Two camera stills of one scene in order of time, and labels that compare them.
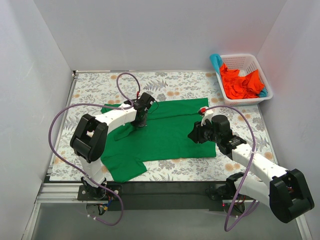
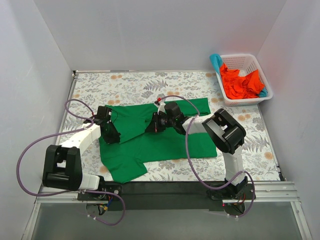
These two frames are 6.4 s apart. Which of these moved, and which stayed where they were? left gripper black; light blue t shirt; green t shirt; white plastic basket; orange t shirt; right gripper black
Moved: right gripper black; left gripper black
Stayed: green t shirt; orange t shirt; white plastic basket; light blue t shirt
